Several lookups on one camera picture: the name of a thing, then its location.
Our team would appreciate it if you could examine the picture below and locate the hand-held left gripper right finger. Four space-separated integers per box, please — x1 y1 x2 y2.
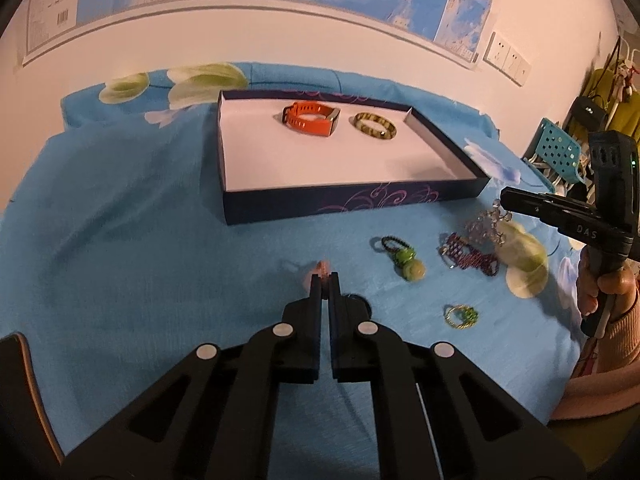
327 272 586 480

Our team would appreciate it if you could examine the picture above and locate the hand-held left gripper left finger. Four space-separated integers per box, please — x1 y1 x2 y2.
60 272 323 480

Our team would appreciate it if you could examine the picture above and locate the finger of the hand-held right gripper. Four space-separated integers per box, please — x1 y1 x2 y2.
501 186 568 223

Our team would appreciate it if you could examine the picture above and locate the pink translucent ring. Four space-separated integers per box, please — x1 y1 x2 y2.
302 260 331 286

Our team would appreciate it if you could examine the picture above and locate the clear crystal bracelet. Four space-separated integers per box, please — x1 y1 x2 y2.
465 200 513 246

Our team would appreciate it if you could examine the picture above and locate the black beaded green flower ring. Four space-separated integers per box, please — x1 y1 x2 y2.
381 236 415 267

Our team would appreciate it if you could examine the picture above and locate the purple beaded bracelet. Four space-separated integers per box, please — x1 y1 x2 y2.
439 232 501 277

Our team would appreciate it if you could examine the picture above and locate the dark blue cardboard box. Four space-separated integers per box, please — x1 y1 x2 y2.
217 89 491 226

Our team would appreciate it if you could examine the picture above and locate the gold beaded ring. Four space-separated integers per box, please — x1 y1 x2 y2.
444 304 480 330

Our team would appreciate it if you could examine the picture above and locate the person's right forearm pink sleeve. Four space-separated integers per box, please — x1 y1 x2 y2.
550 290 640 422

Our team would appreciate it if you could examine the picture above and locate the person's right hand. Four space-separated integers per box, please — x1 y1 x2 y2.
575 247 640 335

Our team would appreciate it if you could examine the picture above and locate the blue perforated plastic chair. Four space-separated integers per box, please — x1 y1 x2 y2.
522 117 584 196

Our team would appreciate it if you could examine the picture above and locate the black handbag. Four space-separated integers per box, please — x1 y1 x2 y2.
562 96 612 134

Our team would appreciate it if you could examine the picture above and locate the yellow garment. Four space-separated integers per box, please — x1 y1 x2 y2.
580 67 640 135

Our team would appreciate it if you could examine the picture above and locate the small hanging doll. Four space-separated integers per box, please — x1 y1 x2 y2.
615 59 640 97

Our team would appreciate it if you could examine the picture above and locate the green brown bangle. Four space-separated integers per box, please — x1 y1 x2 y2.
351 112 398 140

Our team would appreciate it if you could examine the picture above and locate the blue floral bedsheet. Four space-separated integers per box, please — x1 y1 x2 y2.
0 62 596 463

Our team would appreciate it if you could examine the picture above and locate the wooden board edge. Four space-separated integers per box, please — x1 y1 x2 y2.
0 332 67 467

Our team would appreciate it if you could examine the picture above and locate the orange strap wristwatch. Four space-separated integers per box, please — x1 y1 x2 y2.
281 101 341 137

